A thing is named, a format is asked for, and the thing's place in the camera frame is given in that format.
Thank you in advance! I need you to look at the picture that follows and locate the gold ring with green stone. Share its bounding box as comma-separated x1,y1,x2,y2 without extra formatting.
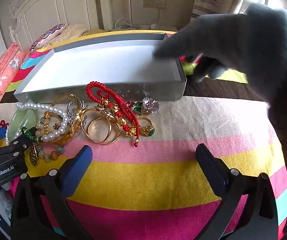
137,116,156,138

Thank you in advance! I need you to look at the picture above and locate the white wooden headboard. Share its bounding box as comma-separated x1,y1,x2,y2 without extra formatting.
9,0,114,51

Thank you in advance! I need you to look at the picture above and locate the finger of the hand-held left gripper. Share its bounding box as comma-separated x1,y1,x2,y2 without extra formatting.
0,135,33,167

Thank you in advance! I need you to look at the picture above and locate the yellow patterned pillow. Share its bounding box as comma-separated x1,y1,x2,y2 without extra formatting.
46,24,89,47

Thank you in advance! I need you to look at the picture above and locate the silver dragonfly brooch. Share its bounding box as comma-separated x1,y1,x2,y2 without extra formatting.
67,100,89,126

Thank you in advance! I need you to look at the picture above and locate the gold filigree bangle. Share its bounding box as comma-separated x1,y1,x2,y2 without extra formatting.
42,94,83,145

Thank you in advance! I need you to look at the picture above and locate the striped bed sheet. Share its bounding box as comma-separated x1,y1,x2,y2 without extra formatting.
0,29,287,240

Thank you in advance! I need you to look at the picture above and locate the multicoloured stone bead bracelet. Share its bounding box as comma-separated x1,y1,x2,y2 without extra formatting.
36,122,66,162

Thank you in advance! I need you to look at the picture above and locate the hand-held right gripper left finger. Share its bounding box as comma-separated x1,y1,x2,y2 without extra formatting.
11,144,93,240

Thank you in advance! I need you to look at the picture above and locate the smooth gold bangle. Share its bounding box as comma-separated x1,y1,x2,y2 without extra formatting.
81,109,121,145

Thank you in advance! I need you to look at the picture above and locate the pink floral quilt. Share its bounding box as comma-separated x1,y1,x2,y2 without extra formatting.
0,42,30,109

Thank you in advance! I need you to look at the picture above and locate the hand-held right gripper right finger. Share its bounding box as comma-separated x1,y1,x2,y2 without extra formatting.
195,143,279,240

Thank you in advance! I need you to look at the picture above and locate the red rope bracelet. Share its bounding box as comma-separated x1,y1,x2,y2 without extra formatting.
86,81,142,148

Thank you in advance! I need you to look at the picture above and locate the white cable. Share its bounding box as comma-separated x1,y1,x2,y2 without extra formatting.
115,17,132,30

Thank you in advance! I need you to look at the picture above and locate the embroidered cushion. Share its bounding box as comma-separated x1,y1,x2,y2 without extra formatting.
30,23,68,52

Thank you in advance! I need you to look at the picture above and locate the flower brooch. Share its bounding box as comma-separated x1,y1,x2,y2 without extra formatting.
127,96,160,115

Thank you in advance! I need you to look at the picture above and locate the green bead bracelet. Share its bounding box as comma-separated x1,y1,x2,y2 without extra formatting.
20,126,45,167

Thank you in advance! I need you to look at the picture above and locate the person's right hand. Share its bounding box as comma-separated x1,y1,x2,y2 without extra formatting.
153,3,287,106

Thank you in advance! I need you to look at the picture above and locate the grey cardboard box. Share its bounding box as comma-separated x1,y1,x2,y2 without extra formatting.
14,32,187,103

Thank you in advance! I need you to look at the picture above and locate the white pearl necklace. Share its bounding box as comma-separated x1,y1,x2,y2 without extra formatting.
16,101,70,146

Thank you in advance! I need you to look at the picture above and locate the light green jade bangle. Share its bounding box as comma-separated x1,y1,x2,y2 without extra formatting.
7,100,38,143

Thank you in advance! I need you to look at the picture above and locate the wall socket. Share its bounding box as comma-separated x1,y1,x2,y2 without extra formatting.
143,0,167,9

